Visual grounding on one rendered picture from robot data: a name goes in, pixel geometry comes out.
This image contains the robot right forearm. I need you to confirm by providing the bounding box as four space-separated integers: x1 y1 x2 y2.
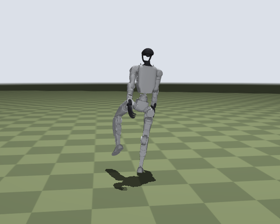
151 90 159 106

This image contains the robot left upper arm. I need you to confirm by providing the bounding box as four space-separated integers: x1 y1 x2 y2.
129 65 139 89

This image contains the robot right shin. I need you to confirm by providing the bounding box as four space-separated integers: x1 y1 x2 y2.
139 137 149 167

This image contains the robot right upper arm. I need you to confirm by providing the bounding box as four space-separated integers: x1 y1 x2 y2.
153 68 163 91

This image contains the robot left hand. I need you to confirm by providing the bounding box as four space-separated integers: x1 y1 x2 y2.
126 99 136 119

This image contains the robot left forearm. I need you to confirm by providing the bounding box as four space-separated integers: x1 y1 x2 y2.
126 82 134 104

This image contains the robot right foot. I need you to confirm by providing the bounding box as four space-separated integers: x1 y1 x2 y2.
137 166 144 173

